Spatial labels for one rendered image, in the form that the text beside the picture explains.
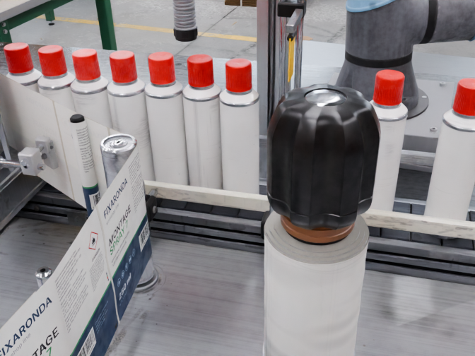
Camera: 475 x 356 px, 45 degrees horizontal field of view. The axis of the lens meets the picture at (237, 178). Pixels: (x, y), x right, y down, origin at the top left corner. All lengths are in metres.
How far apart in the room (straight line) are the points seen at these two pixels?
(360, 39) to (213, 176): 0.36
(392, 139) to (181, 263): 0.30
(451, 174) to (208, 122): 0.31
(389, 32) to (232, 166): 0.37
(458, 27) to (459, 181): 0.37
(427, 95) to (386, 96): 0.43
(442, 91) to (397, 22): 0.21
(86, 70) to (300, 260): 0.45
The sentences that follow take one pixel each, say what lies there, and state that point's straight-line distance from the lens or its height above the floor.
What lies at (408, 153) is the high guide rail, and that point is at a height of 0.96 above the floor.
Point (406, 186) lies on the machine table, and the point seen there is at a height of 0.83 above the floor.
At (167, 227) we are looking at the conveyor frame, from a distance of 0.82.
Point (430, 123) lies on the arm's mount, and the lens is 1.02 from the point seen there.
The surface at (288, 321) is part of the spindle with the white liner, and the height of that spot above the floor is 0.99.
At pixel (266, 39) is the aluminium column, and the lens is 0.84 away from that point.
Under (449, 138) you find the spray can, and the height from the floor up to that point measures 1.02.
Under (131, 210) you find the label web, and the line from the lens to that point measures 0.59.
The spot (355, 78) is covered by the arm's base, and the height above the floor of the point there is 0.95.
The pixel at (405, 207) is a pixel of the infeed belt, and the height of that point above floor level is 0.88.
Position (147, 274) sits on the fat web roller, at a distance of 0.68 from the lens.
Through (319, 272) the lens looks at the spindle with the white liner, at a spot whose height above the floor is 1.05.
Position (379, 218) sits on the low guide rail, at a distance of 0.75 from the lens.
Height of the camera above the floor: 1.35
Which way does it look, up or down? 33 degrees down
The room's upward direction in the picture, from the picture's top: 1 degrees counter-clockwise
